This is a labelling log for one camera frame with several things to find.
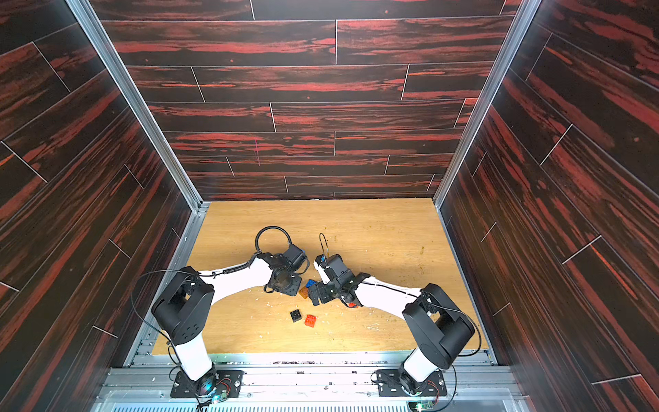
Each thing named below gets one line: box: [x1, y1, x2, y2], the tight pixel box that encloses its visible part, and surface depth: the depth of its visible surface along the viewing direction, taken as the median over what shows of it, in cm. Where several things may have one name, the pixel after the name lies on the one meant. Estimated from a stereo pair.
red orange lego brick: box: [304, 314, 317, 328], surface depth 87 cm
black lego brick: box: [290, 309, 303, 323], surface depth 88 cm
